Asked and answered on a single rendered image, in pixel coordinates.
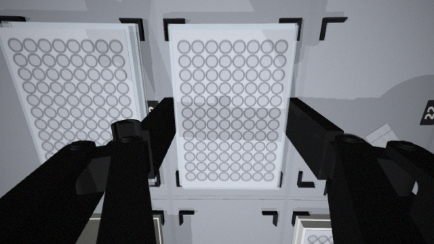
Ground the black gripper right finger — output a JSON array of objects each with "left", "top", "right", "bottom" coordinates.
[{"left": 285, "top": 98, "right": 434, "bottom": 244}]

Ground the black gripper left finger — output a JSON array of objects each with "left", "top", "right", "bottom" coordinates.
[{"left": 0, "top": 98, "right": 176, "bottom": 244}]

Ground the grey deck plate with bays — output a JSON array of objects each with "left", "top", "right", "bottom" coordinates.
[{"left": 0, "top": 0, "right": 328, "bottom": 244}]

